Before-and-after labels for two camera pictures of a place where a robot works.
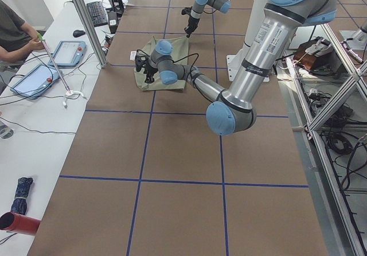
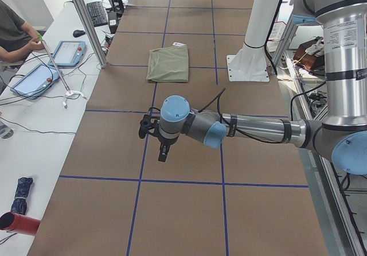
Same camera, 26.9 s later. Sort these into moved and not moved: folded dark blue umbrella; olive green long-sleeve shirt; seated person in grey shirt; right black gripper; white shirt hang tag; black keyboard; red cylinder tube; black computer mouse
Moved: white shirt hang tag; olive green long-sleeve shirt; right black gripper
Not moved: black computer mouse; black keyboard; folded dark blue umbrella; seated person in grey shirt; red cylinder tube
